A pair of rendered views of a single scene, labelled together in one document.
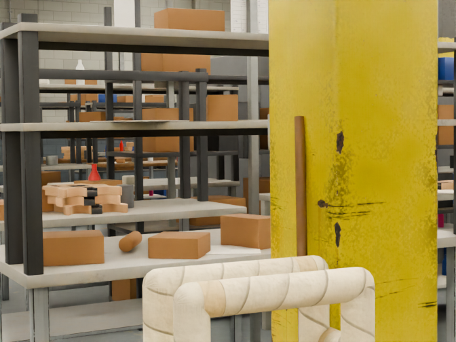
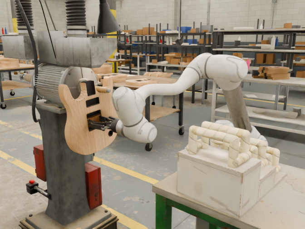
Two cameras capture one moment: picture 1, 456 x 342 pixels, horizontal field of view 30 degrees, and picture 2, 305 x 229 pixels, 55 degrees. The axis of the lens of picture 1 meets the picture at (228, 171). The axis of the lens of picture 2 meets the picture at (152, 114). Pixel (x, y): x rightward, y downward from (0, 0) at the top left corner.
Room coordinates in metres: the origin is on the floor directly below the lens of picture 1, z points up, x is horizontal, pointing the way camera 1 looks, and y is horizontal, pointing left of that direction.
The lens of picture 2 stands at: (1.41, 0.82, 1.52)
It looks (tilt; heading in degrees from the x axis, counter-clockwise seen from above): 14 degrees down; 248
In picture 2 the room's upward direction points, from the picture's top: straight up
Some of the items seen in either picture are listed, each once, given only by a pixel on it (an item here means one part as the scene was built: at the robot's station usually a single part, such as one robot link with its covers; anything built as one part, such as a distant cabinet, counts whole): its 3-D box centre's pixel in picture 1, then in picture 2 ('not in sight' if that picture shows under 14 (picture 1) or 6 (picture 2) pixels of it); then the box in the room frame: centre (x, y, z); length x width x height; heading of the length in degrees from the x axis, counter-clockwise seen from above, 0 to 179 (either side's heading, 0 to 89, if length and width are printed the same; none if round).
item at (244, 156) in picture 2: not in sight; (241, 158); (0.76, 0.06, 1.12); 0.11 x 0.03 x 0.03; 25
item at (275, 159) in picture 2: not in sight; (274, 161); (0.43, -0.10, 0.99); 0.03 x 0.03 x 0.09
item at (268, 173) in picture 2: not in sight; (235, 173); (0.65, -0.09, 0.98); 0.27 x 0.16 x 0.09; 115
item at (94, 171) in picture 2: not in sight; (85, 180); (1.10, -1.24, 0.49); 0.25 x 0.12 x 0.37; 118
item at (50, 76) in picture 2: not in sight; (65, 83); (1.21, -1.11, 1.25); 0.41 x 0.27 x 0.26; 118
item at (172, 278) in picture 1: (239, 277); (212, 134); (0.83, -0.01, 1.20); 0.20 x 0.03 x 0.03; 114
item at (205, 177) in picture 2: not in sight; (217, 176); (0.79, -0.03, 1.02); 0.27 x 0.15 x 0.17; 115
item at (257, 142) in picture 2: not in sight; (243, 139); (0.61, -0.11, 1.12); 0.20 x 0.03 x 0.03; 114
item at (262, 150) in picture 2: not in sight; (261, 155); (0.58, -0.03, 1.07); 0.03 x 0.03 x 0.09
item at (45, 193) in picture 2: not in sight; (39, 191); (1.43, -1.25, 0.46); 0.25 x 0.07 x 0.08; 118
